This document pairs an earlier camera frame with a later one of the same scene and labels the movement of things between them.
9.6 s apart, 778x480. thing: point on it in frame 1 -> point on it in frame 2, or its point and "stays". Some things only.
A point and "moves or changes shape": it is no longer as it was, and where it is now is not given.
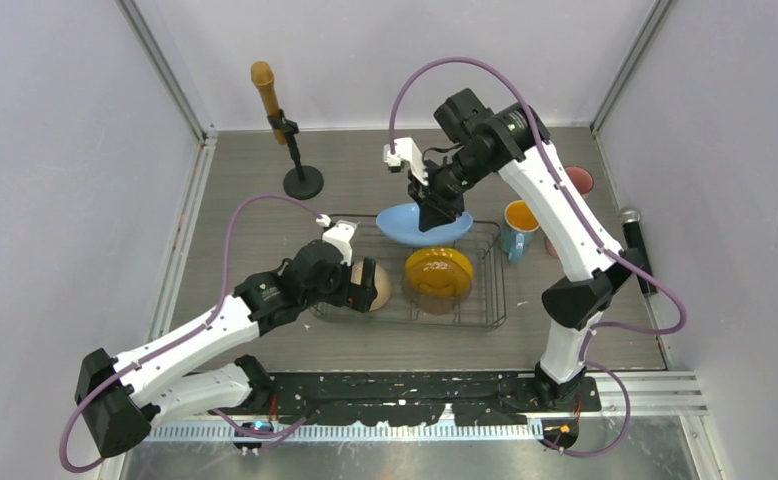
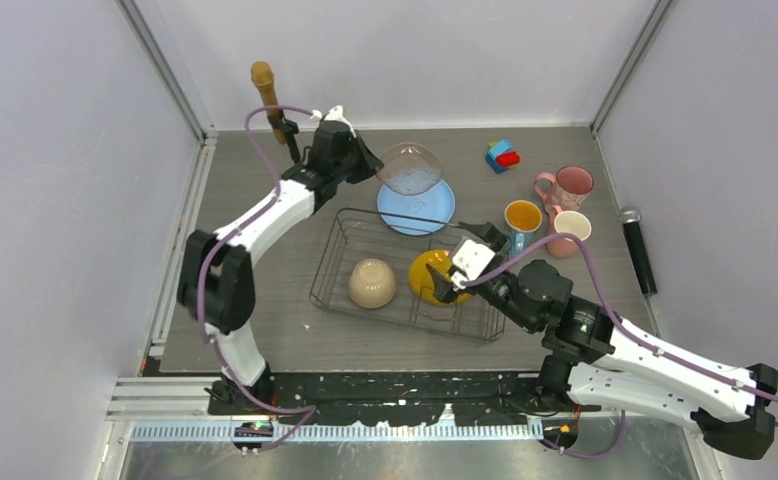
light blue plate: [402, 222] moves or changes shape
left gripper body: [335, 293] -> [357, 165]
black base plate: [401, 399] stays
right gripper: [434, 208] -> [485, 232]
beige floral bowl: [382, 283] stays
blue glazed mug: [518, 228] stays
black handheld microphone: [630, 218] stays
